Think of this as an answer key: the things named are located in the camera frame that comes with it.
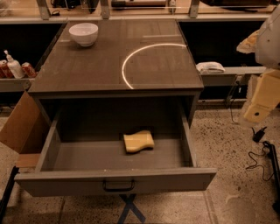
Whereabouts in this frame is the dark wooden cabinet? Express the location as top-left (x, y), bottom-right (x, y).
top-left (29, 19), bottom-right (203, 127)

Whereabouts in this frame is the yellow sponge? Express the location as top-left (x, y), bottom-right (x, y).
top-left (123, 130), bottom-right (155, 153)

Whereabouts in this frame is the black drawer handle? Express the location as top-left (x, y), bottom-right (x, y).
top-left (102, 180), bottom-right (135, 193)

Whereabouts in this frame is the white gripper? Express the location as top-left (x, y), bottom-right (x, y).
top-left (236, 5), bottom-right (280, 123)

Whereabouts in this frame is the white ceramic bowl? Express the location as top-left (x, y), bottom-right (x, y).
top-left (68, 23), bottom-right (98, 46)

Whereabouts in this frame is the grey open drawer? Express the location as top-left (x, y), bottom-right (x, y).
top-left (16, 102), bottom-right (217, 196)

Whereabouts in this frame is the black bar at left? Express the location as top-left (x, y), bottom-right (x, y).
top-left (0, 166), bottom-right (18, 224)

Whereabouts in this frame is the red soda can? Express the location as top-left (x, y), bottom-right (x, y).
top-left (22, 62), bottom-right (37, 78)

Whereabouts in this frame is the white soap dispenser bottle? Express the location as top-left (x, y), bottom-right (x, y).
top-left (4, 50), bottom-right (25, 79)

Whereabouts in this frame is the black cable on floor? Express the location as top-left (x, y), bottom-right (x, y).
top-left (228, 81), bottom-right (275, 182)

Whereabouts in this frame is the black stand at right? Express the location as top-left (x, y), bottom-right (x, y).
top-left (263, 141), bottom-right (280, 214)

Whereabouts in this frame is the red can at edge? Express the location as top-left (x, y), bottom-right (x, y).
top-left (0, 59), bottom-right (13, 79)

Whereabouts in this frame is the black power adapter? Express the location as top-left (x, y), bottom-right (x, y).
top-left (252, 127), bottom-right (266, 143)

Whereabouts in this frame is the folded white cloth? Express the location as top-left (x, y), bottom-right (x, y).
top-left (196, 61), bottom-right (225, 74)

